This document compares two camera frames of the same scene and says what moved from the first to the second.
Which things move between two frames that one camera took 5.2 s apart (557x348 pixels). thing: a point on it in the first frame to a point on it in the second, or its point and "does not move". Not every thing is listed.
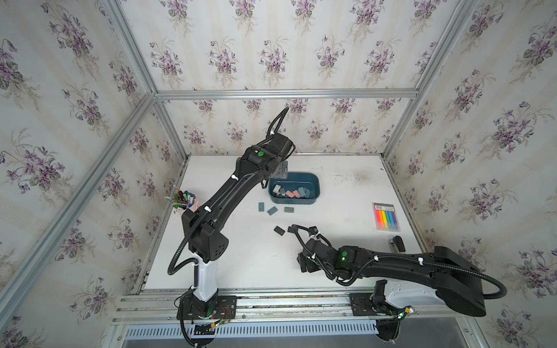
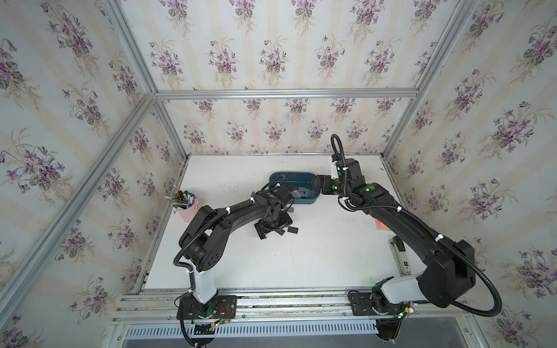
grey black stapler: (397, 245) does not move
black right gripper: (307, 263) to (326, 180)
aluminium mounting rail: (134, 307) does not move
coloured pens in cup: (182, 199) does not move
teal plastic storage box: (297, 188) does not move
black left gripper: (283, 170) to (263, 228)
